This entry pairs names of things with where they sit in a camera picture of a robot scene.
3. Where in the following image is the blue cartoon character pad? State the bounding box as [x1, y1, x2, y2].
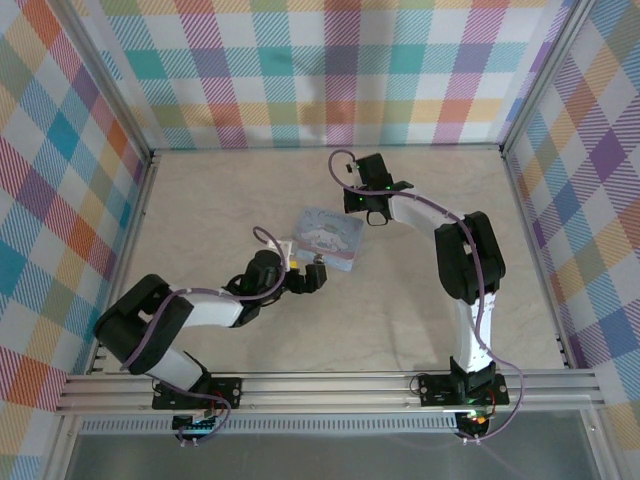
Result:
[288, 206, 366, 275]

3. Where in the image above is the grey metal shelf plate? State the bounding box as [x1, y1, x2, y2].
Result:
[64, 432, 601, 480]

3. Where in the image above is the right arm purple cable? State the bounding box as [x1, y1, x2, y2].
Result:
[327, 148, 526, 446]

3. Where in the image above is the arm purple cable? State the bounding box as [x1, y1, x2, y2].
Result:
[119, 225, 296, 446]
[327, 148, 526, 446]

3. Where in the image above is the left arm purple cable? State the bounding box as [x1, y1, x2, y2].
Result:
[119, 225, 296, 446]

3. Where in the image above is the long aluminium base rail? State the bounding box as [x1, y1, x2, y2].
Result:
[54, 367, 606, 416]

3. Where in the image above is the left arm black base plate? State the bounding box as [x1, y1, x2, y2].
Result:
[152, 377, 244, 411]

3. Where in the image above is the aluminium side rail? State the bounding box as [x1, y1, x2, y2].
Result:
[499, 148, 582, 371]
[87, 149, 164, 376]

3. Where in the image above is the grey slotted cable duct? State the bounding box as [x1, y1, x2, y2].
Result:
[79, 417, 459, 434]

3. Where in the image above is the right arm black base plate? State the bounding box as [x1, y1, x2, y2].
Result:
[417, 372, 510, 407]

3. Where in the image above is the aluminium frame post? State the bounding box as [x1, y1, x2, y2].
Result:
[499, 0, 601, 154]
[47, 0, 156, 161]

